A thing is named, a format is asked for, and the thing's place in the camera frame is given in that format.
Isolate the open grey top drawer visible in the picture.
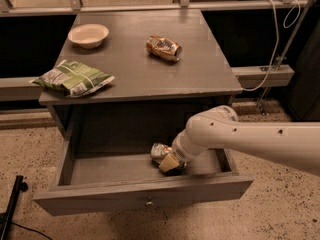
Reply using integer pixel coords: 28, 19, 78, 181
33, 130, 253, 216

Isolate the black floor cable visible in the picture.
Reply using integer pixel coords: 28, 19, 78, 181
0, 217, 54, 240

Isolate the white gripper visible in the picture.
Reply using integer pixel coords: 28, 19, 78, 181
159, 130, 200, 173

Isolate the white paper bowl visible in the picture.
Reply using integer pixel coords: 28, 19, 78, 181
68, 24, 109, 49

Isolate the metal drawer knob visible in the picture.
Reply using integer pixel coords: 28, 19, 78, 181
145, 200, 155, 207

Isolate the green chip bag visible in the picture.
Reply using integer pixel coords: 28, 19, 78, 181
31, 60, 115, 98

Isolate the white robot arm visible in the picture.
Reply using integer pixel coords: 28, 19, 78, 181
159, 105, 320, 176

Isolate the white cable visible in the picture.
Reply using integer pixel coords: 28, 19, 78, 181
240, 0, 302, 93

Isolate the black stand leg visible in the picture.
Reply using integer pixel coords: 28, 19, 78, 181
0, 175, 28, 240

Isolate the crushed brown soda can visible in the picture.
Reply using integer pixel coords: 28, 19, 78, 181
146, 35, 182, 62

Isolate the metal railing frame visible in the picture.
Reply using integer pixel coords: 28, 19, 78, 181
0, 0, 316, 101

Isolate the grey wooden cabinet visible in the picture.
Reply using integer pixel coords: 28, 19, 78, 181
38, 8, 243, 142

